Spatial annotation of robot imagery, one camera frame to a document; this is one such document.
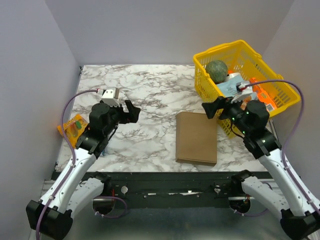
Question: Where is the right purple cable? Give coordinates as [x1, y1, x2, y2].
[239, 79, 320, 217]

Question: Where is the white orange bottle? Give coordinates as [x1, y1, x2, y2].
[225, 70, 241, 82]

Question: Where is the brown cardboard box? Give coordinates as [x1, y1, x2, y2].
[175, 111, 218, 167]

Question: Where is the green round melon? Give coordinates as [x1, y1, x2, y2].
[205, 60, 228, 84]

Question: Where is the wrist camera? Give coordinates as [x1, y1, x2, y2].
[97, 87, 120, 107]
[231, 81, 258, 103]

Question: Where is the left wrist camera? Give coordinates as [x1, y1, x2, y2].
[97, 87, 120, 107]

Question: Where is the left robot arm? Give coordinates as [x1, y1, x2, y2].
[26, 100, 141, 240]

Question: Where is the purple cable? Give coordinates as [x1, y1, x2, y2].
[35, 89, 128, 240]
[239, 79, 320, 217]

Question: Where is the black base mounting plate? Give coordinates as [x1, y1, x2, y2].
[51, 171, 292, 210]

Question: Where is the orange candy bag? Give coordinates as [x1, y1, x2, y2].
[63, 114, 88, 148]

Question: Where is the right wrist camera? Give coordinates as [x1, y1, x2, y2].
[231, 81, 258, 103]

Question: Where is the yellow plastic basket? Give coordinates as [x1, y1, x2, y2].
[192, 39, 301, 140]

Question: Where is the light blue snack pouch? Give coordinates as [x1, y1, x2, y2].
[216, 75, 243, 97]

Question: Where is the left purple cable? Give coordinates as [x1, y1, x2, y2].
[35, 89, 128, 240]

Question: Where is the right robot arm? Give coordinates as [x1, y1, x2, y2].
[202, 96, 320, 240]

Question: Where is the orange snack box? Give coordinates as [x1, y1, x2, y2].
[252, 84, 278, 113]

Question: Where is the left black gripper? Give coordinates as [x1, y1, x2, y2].
[104, 99, 141, 136]

